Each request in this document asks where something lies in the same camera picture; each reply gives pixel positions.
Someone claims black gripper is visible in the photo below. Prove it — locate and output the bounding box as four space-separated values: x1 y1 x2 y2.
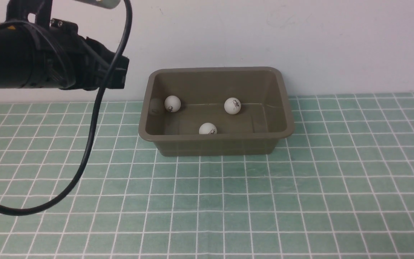
31 20 129 90

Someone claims white ping-pong ball front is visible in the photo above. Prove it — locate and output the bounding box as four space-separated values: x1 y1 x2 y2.
198 123 217 135

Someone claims white ping-pong ball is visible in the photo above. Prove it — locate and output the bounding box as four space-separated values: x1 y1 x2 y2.
164 95 182 113
224 98 242 115
198 123 217 135

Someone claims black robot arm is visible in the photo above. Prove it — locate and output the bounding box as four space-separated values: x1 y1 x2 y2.
0 19 115 91

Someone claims brown plastic bin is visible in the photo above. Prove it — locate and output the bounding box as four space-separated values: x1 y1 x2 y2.
138 66 295 157

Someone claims green checkered tablecloth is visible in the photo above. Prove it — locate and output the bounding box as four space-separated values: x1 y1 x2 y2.
0 93 414 259

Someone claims black camera cable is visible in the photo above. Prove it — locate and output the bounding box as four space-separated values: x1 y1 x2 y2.
0 0 133 216

